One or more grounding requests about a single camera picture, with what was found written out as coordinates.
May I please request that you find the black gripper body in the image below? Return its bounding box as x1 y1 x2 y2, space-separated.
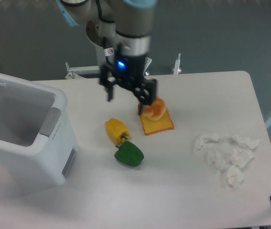
114 47 147 92

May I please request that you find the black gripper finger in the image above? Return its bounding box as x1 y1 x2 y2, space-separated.
133 79 158 115
99 63 116 102

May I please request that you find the white trash can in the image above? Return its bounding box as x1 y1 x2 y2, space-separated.
0 73 78 185

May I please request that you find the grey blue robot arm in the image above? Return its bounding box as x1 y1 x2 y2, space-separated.
57 0 157 114

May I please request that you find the knotted bread roll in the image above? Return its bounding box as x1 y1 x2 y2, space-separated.
141 97 166 121

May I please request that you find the orange toast slice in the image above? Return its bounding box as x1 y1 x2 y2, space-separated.
139 108 174 135

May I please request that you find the yellow bell pepper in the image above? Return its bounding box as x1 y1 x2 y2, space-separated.
105 118 130 146

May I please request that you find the green bell pepper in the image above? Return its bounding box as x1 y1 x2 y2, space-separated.
114 141 144 167

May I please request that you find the crumpled white tissue left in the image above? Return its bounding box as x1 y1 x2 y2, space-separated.
193 133 220 153

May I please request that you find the crumpled white tissue middle-left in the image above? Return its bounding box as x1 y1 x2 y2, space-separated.
206 150 226 170

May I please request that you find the crumpled white tissue right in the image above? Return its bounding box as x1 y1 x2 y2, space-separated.
231 134 260 150

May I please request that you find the crumpled white tissue centre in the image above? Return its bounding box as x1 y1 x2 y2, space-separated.
230 148 254 168

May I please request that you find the crumpled white tissue bottom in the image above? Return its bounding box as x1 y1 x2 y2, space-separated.
226 165 244 189

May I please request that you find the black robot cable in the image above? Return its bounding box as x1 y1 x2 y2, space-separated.
102 37 113 64

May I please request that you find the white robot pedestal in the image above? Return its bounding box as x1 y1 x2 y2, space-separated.
65 19 153 80

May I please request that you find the white clamp post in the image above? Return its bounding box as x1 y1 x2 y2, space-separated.
173 53 182 74

